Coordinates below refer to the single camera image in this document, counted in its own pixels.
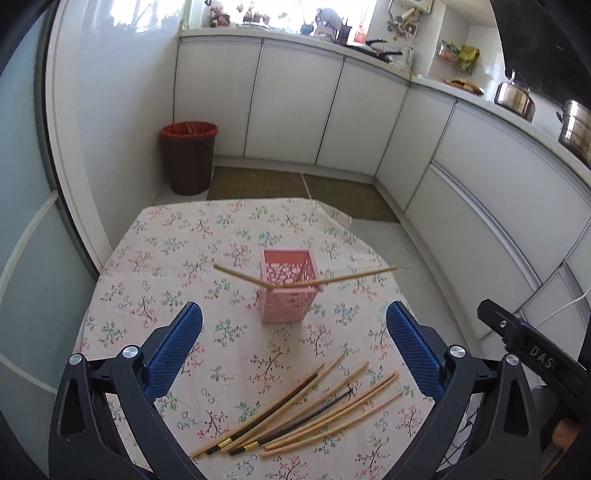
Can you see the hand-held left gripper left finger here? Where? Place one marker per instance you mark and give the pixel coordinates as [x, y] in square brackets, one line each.
[178, 344]

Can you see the light wooden chopstick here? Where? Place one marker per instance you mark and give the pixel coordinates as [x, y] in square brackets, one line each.
[355, 273]
[240, 276]

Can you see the steel cooking pot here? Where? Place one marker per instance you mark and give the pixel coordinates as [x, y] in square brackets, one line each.
[577, 127]

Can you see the floral tablecloth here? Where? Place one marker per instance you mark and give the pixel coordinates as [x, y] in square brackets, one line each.
[184, 240]

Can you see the red trash bag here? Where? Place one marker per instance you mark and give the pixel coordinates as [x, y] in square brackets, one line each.
[189, 129]

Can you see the person's right hand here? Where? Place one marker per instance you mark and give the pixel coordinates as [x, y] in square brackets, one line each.
[567, 438]

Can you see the pink plastic basket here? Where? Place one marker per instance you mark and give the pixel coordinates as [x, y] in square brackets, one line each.
[281, 309]

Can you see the white kitchen cabinets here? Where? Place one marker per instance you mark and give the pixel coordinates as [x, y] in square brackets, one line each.
[295, 106]

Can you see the bunch of wooden chopsticks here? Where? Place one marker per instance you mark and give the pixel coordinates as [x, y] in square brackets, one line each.
[304, 417]

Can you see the frosted glass sliding door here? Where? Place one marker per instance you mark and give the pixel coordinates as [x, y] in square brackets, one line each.
[32, 258]

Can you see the small figurines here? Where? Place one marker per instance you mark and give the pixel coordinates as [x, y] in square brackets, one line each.
[219, 14]

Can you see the black range hood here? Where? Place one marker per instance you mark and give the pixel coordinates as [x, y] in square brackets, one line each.
[545, 41]

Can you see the white countertop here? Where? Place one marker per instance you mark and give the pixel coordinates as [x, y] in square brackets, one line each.
[300, 39]

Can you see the plate of food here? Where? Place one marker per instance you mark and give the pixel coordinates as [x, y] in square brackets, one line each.
[464, 85]

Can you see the steel kettle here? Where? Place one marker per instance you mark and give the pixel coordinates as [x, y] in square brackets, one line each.
[515, 97]

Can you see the wall rack with packets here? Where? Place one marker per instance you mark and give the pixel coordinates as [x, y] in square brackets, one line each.
[459, 55]

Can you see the brown woven floor mat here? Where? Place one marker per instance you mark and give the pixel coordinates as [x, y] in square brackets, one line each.
[258, 182]
[351, 198]

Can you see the horse figurine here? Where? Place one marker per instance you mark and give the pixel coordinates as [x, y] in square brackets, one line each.
[330, 18]

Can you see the black frying pan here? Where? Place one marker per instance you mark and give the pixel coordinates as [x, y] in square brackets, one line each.
[381, 53]

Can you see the brown wicker trash can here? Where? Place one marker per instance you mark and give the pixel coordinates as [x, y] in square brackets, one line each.
[189, 161]

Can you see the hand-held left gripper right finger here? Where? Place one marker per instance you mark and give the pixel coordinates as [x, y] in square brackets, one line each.
[415, 355]

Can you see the hanging kitchen utensils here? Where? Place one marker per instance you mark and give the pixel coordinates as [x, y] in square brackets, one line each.
[401, 23]

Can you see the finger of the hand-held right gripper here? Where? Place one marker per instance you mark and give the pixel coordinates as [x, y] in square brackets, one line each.
[498, 318]

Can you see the white jug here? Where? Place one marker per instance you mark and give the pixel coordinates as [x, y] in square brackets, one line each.
[407, 57]

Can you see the window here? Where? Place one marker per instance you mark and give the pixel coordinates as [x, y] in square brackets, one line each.
[286, 9]

